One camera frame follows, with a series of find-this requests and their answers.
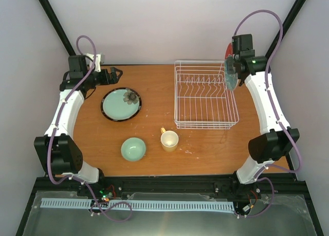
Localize red teal flower plate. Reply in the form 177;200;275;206
224;43;239;91

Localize black rimmed beige plate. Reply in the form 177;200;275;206
100;86;143;122

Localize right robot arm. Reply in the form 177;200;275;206
224;34;300;185

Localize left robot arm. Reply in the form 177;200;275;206
34;53;123;196

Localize mint green bowl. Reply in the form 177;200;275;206
121;137;146;161

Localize yellow mug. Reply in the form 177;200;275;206
160;128;179;152

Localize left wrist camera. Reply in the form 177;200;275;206
85;53;104;72

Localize white wire dish rack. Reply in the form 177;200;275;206
174;60;240;130

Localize right black frame post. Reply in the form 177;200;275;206
265;0;306;59

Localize black frame post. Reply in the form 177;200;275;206
38;0;76;56
265;0;306;59

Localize left black frame post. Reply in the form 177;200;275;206
38;0;76;56

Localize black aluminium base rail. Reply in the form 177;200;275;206
33;175;317;203

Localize light blue cable duct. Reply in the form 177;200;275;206
40;198;234;213

